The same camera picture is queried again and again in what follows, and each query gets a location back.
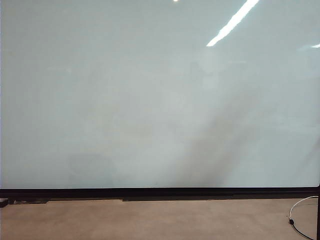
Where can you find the black whiteboard stand post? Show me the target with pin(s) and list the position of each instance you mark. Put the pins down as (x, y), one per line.
(318, 215)

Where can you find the black whiteboard pen tray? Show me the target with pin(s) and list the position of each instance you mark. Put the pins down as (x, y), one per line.
(175, 199)

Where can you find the small black block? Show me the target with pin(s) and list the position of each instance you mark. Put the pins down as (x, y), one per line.
(3, 202)

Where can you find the white glass whiteboard black frame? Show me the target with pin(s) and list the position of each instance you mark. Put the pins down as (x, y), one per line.
(125, 100)

